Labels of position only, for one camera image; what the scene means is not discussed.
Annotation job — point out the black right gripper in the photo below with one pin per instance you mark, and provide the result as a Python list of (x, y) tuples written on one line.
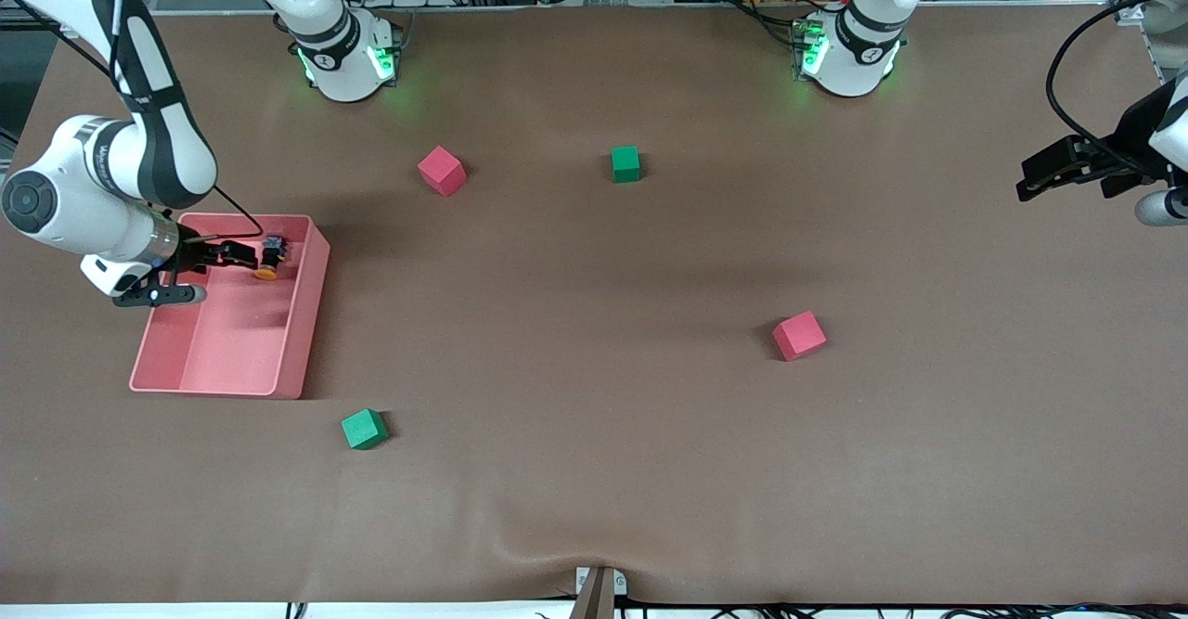
[(199, 255)]

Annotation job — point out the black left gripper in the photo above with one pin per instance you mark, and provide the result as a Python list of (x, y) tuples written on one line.
[(1134, 132)]

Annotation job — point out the yellow push button switch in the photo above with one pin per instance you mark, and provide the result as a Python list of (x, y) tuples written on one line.
[(271, 257)]

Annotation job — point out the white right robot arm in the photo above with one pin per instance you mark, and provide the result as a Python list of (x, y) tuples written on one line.
[(56, 201)]

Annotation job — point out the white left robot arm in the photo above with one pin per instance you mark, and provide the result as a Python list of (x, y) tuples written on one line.
[(854, 67)]

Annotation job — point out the pink plastic bin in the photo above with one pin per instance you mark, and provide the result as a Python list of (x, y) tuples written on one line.
[(232, 350)]

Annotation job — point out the green foam cube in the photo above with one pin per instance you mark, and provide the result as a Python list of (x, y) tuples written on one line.
[(626, 164), (364, 430)]

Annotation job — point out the pink foam cube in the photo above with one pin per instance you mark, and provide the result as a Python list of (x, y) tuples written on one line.
[(798, 336), (441, 172)]

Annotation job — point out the brown table mat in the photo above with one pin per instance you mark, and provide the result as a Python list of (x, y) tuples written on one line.
[(594, 433)]

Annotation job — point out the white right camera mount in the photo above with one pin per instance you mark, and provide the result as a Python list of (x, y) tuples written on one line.
[(111, 274)]

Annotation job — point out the metal camera bracket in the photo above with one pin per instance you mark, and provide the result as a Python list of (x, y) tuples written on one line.
[(599, 596)]

